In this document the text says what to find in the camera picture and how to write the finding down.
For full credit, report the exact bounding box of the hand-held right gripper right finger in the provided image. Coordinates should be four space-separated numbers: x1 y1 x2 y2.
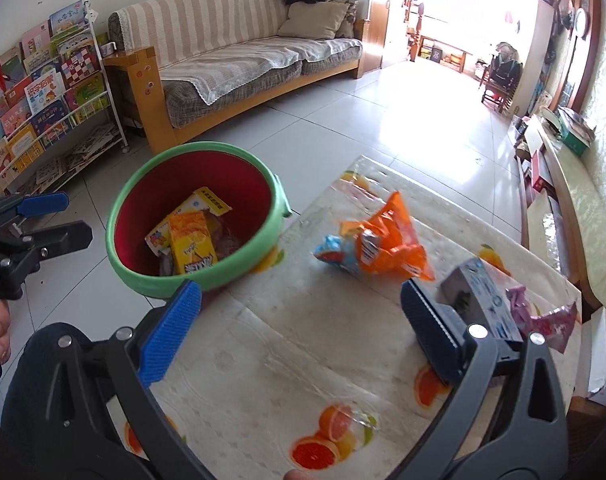
398 279 570 480

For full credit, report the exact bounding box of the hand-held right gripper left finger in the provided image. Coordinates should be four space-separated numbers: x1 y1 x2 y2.
48 280 206 480

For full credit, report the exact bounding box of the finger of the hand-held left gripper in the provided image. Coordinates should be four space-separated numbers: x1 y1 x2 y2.
0 220 94 275
0 191 70 233

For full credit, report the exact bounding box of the grey and blue box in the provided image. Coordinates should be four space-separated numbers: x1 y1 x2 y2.
439 257 526 343

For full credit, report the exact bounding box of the yellow snack box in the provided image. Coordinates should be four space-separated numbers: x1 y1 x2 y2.
169 210 219 276

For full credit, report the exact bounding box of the white and yellow carton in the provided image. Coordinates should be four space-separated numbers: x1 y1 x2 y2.
145 186 233 258

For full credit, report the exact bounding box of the red bin with green rim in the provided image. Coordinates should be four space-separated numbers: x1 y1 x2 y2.
105 141 294 301

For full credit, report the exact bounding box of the orange snack bag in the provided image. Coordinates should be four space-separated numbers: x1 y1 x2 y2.
339 191 436 282

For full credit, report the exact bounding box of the row of children's books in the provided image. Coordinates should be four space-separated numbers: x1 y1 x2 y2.
0 1 121 186

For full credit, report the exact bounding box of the blue snack wrapper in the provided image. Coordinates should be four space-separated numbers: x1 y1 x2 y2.
313 234 364 273

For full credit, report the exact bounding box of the pink snack wrapper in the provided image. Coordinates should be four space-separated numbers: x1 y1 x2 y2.
506 285 580 353

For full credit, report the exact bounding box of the fruit print tablecloth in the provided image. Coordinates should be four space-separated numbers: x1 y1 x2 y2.
108 155 584 480

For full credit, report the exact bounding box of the white cardboard box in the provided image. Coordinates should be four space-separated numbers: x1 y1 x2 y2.
580 305 606 408

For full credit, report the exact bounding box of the beige lace-edged seat cloth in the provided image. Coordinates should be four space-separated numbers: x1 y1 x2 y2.
159 51 304 107
268 36 362 63

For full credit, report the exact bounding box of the green and white box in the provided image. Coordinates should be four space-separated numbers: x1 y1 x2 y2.
558 107 596 157

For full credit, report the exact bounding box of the striped beige sofa throw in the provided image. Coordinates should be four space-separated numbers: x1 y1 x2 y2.
109 0 289 68

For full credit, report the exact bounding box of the wooden chair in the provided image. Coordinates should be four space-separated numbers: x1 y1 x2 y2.
480 42 525 113

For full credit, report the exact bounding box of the low wooden table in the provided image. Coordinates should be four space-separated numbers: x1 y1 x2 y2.
418 35 471 71

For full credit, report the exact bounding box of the wooden door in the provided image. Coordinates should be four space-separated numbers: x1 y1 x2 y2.
360 0 409 78

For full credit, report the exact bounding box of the patterned brown pillow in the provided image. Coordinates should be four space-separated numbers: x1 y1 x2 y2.
328 0 360 38

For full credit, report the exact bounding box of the plain beige pillow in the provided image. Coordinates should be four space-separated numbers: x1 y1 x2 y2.
278 1 350 41

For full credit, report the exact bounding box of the white wire book rack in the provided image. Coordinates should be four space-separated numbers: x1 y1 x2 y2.
0 0 130 201

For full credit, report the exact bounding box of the wooden frame sofa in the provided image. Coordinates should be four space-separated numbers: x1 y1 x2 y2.
103 0 364 156

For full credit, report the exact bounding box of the low wall cabinet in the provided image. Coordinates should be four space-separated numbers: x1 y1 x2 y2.
516 115 606 311

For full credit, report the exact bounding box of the framed wall picture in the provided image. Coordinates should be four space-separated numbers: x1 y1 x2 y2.
553 0 579 31

